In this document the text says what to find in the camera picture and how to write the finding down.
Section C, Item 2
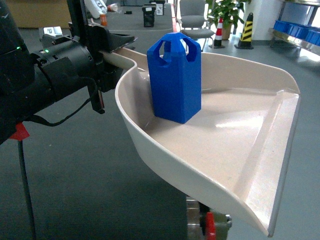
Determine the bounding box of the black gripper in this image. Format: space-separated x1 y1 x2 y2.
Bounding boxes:
32 26 137 114

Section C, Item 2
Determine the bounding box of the yellow black striped bollard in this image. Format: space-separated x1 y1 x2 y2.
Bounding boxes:
234 12 254 50

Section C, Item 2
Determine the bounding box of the red white traffic cone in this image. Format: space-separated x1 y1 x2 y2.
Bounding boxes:
209 17 225 49

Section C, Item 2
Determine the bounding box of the blue plastic part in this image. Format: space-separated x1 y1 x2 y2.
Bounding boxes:
147 32 202 124

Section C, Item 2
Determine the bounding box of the beige plastic dustpan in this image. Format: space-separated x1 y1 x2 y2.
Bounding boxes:
103 48 301 237

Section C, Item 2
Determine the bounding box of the black cable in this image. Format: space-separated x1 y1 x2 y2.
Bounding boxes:
17 76 100 240

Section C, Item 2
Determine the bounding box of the green potted plant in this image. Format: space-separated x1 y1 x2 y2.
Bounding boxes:
206 0 252 40

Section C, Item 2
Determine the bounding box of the large cardboard box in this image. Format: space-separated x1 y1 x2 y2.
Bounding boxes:
5 0 71 28

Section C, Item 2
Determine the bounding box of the orange bottle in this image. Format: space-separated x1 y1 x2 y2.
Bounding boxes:
99 13 108 27

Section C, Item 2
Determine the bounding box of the metal shelf rack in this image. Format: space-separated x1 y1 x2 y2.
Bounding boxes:
268 0 320 55

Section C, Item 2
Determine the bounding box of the grey office chair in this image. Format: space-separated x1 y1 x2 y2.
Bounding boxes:
177 0 215 51

